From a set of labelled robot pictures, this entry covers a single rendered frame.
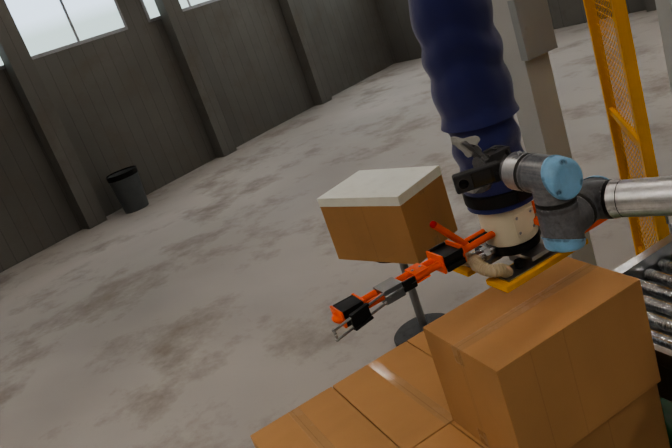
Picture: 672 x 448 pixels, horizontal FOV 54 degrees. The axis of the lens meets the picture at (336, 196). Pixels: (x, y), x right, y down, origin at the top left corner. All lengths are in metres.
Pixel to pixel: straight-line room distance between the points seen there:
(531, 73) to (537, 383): 1.78
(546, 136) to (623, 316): 1.45
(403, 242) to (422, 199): 0.25
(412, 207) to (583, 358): 1.51
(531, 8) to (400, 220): 1.22
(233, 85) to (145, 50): 1.78
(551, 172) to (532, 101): 2.06
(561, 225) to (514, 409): 0.79
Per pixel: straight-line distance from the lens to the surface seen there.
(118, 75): 10.93
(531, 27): 3.40
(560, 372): 2.19
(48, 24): 10.59
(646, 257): 3.18
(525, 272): 2.07
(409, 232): 3.45
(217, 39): 12.10
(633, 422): 2.54
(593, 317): 2.22
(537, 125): 3.52
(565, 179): 1.46
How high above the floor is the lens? 2.11
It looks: 17 degrees down
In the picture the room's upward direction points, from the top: 19 degrees counter-clockwise
